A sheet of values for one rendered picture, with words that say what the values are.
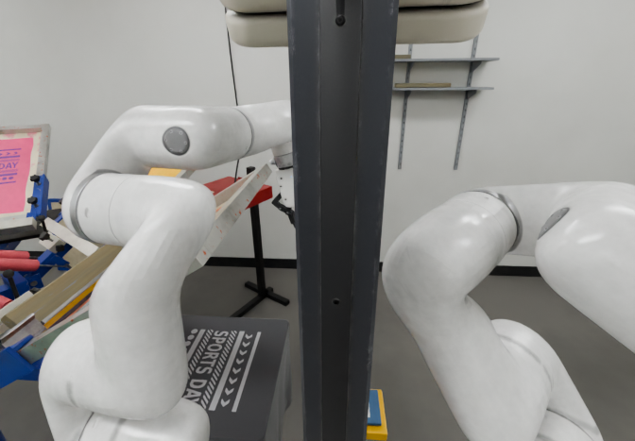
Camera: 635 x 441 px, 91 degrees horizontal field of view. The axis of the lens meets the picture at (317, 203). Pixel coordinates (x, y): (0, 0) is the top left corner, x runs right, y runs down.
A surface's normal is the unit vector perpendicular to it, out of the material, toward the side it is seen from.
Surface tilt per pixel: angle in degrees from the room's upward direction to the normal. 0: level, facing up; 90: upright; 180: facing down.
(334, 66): 90
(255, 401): 0
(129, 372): 86
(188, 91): 90
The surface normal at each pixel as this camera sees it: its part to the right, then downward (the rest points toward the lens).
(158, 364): 0.75, 0.21
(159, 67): -0.07, 0.37
